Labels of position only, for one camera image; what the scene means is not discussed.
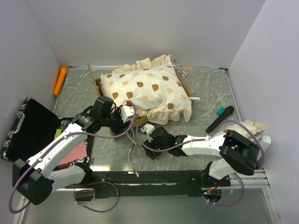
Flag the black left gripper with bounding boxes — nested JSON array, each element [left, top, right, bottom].
[[101, 105, 132, 135]]

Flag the wooden pet bed frame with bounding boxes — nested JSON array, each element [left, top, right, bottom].
[[86, 63, 195, 142]]

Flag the bear print bed mattress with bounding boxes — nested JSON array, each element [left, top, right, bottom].
[[100, 55, 193, 125]]

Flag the small bear print pillow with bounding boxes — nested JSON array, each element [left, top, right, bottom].
[[215, 120, 265, 139]]

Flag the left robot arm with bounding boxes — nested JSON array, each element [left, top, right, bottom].
[[12, 97, 136, 205]]

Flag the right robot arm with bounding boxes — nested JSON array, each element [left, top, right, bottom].
[[141, 124, 260, 186]]

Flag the pink paper sheets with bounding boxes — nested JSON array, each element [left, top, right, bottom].
[[58, 141, 87, 166]]

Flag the green block in case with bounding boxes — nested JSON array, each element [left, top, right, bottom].
[[54, 128, 63, 139]]

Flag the orange plastic carrot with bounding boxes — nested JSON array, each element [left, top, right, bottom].
[[53, 66, 68, 97]]

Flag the black open carrying case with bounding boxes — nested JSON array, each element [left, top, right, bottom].
[[0, 98, 73, 162]]

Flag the white lint roller box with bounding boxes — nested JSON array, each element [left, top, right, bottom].
[[255, 134, 271, 169]]

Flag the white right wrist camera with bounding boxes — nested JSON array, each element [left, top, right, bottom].
[[141, 124, 155, 135]]

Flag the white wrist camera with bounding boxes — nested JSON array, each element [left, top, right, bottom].
[[120, 100, 137, 123], [141, 124, 155, 135]]

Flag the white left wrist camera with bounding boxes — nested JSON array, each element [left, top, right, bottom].
[[120, 100, 137, 123]]

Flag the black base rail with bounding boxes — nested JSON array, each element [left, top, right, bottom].
[[67, 170, 231, 199]]

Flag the aluminium frame rail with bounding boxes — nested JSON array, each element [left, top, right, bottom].
[[22, 169, 271, 192]]

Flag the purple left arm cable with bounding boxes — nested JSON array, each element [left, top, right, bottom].
[[8, 100, 138, 214]]

